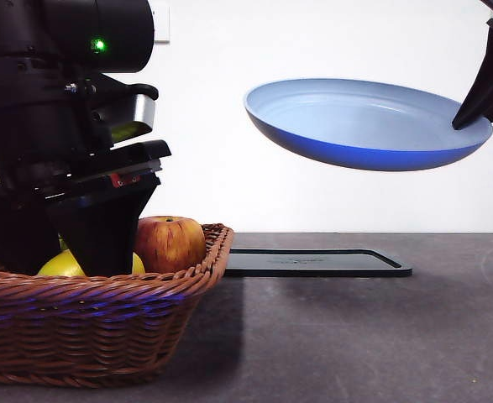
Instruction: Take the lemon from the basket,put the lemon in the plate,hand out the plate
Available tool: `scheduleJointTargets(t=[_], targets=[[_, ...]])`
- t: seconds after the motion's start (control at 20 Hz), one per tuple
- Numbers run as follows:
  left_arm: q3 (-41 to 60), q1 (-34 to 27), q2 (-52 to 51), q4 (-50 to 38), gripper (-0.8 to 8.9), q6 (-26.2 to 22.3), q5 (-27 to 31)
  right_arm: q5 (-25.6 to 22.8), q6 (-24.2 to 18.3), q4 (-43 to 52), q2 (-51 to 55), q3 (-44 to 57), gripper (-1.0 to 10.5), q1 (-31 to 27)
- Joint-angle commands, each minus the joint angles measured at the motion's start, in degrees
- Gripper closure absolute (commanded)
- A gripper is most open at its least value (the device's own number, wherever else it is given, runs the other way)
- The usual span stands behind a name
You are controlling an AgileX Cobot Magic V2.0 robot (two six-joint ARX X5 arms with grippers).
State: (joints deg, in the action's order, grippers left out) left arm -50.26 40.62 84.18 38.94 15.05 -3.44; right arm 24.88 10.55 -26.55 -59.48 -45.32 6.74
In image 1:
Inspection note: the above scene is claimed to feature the black flat tray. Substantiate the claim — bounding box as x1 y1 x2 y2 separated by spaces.
223 248 414 278

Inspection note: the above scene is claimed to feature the brown wicker basket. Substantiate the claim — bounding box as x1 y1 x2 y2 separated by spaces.
0 222 235 390

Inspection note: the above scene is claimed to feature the yellow lemon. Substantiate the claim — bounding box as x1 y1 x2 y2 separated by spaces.
37 249 147 278

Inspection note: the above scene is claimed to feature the red apple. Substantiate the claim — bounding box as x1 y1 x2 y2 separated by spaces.
133 216 207 275

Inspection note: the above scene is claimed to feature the blue plate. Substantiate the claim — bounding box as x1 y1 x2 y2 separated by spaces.
243 77 493 172

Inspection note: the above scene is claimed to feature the white wall socket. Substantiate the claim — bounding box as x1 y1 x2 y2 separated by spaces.
150 3 172 44

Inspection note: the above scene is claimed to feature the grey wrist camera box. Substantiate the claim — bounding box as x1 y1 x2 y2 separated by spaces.
92 83 160 142

